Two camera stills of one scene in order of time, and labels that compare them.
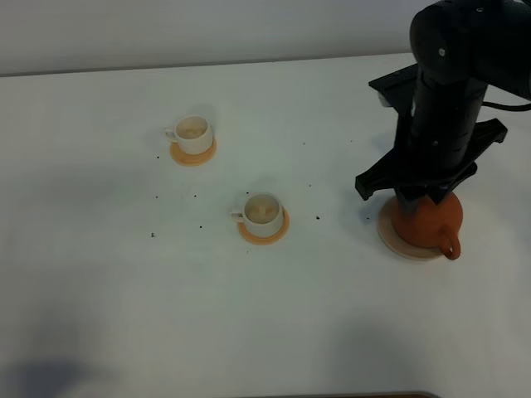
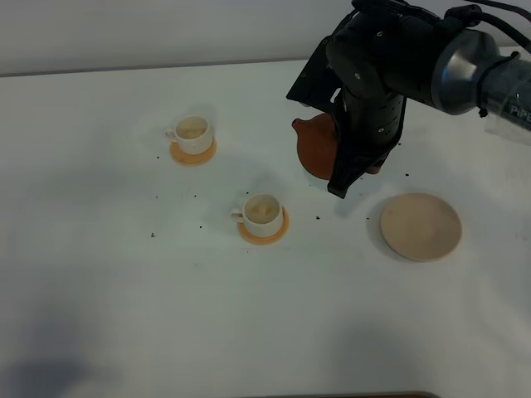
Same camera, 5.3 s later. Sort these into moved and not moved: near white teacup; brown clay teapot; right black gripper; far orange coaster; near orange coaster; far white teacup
Moved: right black gripper; brown clay teapot
Not moved: far orange coaster; near white teacup; far white teacup; near orange coaster
